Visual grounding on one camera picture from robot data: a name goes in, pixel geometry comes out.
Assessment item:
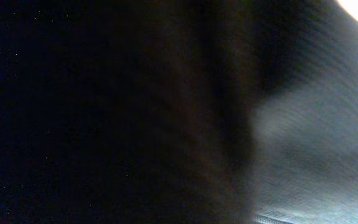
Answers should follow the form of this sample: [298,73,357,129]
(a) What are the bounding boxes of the black polo shirt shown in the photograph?
[0,1,358,223]

